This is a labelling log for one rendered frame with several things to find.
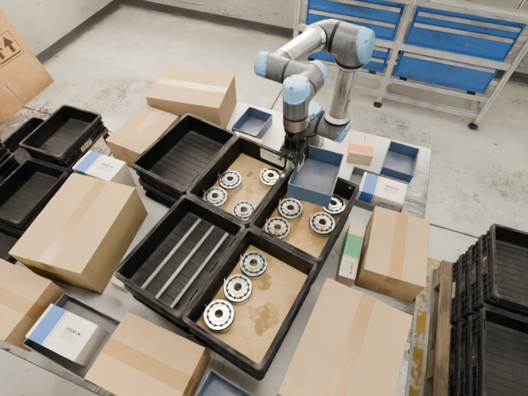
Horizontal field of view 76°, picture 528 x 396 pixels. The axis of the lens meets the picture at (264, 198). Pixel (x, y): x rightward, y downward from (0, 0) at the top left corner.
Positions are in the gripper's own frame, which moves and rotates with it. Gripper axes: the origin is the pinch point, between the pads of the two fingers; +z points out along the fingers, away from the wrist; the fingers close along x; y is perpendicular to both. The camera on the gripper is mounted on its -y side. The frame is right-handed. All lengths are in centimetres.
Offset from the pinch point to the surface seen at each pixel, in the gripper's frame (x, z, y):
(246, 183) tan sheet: -25.5, 27.0, -6.8
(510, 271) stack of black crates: 100, 70, -29
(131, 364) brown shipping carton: -29, 24, 75
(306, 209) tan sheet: 3.8, 29.1, -3.4
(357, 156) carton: 17, 38, -49
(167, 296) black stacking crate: -31, 27, 51
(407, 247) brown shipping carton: 45, 29, 1
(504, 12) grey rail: 81, 24, -198
